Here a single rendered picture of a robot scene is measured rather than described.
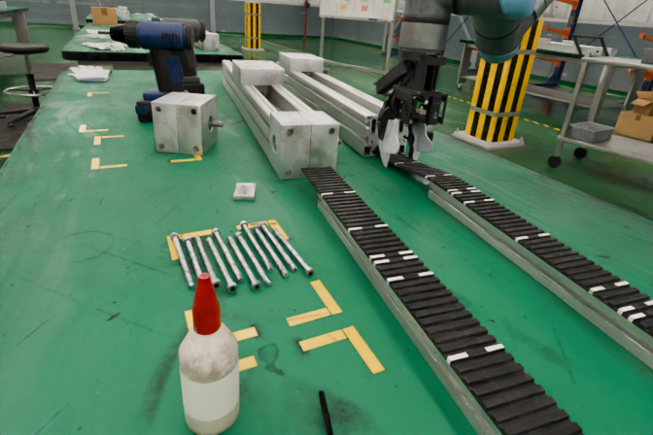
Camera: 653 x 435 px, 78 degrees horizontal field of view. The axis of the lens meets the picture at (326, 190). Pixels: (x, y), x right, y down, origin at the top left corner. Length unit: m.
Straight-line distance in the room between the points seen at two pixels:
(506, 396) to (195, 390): 0.21
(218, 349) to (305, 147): 0.46
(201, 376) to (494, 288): 0.33
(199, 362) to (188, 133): 0.58
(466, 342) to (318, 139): 0.43
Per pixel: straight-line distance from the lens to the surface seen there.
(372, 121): 0.84
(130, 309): 0.43
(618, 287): 0.51
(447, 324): 0.37
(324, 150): 0.69
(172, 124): 0.81
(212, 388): 0.29
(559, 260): 0.52
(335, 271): 0.46
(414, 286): 0.41
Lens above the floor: 1.05
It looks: 24 degrees down
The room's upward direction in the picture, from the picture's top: 4 degrees clockwise
